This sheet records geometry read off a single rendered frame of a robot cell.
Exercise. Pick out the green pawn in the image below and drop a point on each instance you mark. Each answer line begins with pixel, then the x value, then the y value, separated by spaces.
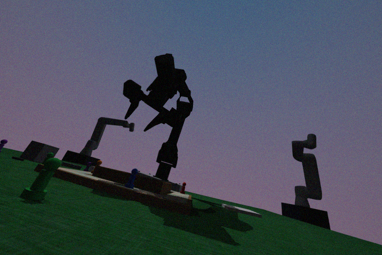
pixel 37 190
pixel 49 155

